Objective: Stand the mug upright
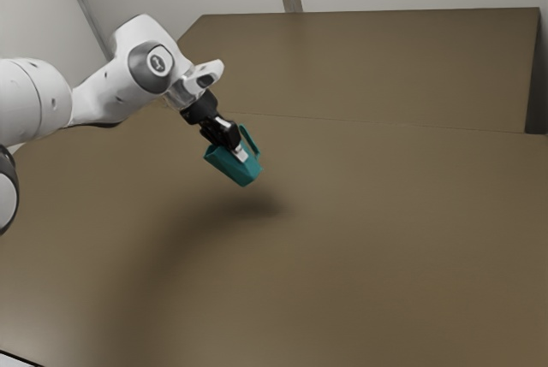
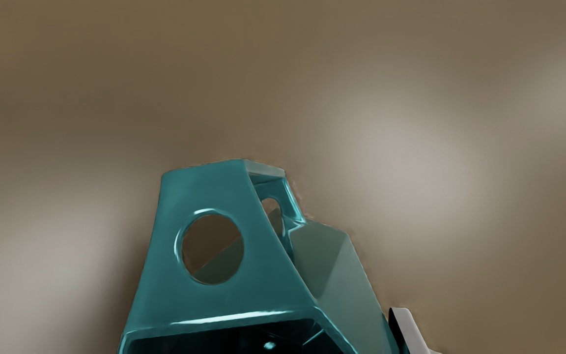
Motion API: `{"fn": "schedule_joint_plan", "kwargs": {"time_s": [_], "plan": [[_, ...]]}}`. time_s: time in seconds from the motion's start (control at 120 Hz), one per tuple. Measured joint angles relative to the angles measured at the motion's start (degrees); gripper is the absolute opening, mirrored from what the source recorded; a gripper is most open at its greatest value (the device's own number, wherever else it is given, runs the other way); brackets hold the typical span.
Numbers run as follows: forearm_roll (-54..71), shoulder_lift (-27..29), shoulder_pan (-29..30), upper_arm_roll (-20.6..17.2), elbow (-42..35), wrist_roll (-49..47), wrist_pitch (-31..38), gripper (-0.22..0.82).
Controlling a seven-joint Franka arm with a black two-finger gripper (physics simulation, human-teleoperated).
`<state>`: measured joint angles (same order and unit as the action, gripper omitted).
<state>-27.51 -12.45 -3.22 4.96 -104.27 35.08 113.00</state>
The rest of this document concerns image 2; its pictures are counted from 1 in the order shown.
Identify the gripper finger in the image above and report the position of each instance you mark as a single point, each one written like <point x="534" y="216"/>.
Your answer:
<point x="410" y="332"/>

